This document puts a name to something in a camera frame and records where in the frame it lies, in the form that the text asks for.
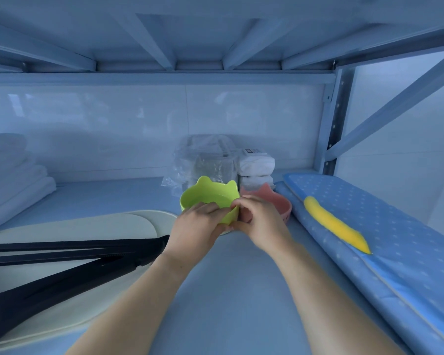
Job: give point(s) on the white wrapped packet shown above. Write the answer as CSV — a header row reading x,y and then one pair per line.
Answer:
x,y
257,164

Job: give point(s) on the person's left hand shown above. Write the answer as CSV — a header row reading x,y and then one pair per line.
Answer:
x,y
192,236

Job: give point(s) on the grey metal shelf frame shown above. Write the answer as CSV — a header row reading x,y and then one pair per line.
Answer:
x,y
338,107

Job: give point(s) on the cream ironing board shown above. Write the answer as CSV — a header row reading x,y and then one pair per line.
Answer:
x,y
77,225

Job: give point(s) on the black folding board legs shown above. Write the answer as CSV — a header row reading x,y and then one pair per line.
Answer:
x,y
59,284

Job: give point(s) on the person's left thumb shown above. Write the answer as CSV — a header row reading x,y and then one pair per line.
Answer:
x,y
231,214

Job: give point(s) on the person's left forearm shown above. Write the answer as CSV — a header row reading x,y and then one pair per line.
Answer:
x,y
133,310

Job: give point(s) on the blue dotted ironing board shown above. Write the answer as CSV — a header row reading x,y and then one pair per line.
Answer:
x,y
392,247

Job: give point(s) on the person's right forearm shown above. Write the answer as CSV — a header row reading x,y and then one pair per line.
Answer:
x,y
325,310

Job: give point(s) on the yellow oblong pad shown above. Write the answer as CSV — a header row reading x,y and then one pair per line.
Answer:
x,y
333,223

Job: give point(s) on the stack of white towels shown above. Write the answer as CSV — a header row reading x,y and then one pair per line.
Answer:
x,y
11,181

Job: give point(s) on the clear plastic bag of cups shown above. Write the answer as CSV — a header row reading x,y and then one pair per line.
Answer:
x,y
207,158

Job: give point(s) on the pink bowl with ears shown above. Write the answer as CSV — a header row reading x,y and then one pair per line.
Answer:
x,y
279,205

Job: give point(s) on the person's right thumb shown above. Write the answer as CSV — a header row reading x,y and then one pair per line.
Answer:
x,y
240,204

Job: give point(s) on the green bowl with ears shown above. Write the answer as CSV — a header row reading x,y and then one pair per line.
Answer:
x,y
211,192

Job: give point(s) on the person's right hand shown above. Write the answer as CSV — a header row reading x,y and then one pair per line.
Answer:
x,y
266,227

